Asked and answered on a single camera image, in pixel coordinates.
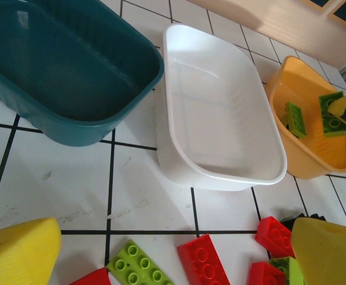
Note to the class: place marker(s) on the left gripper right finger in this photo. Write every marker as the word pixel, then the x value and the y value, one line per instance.
pixel 330 255

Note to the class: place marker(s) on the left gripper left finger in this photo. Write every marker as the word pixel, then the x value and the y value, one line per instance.
pixel 18 255

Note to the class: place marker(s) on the green lego brick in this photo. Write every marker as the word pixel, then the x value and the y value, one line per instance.
pixel 289 270
pixel 333 126
pixel 296 120

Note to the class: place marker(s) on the black lego brick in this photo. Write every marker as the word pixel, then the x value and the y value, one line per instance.
pixel 289 219

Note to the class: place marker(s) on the red lego brick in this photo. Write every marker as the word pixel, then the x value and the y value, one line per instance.
pixel 92 277
pixel 274 237
pixel 204 264
pixel 265 274

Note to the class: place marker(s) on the orange plastic container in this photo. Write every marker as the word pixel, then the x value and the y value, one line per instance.
pixel 309 160

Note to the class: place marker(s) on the green lego plate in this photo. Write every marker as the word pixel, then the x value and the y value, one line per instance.
pixel 137 264

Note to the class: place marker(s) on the white plastic container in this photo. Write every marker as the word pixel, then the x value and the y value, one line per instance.
pixel 220 118

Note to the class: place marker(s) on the teal plastic container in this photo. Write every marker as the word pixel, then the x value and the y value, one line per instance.
pixel 72 74

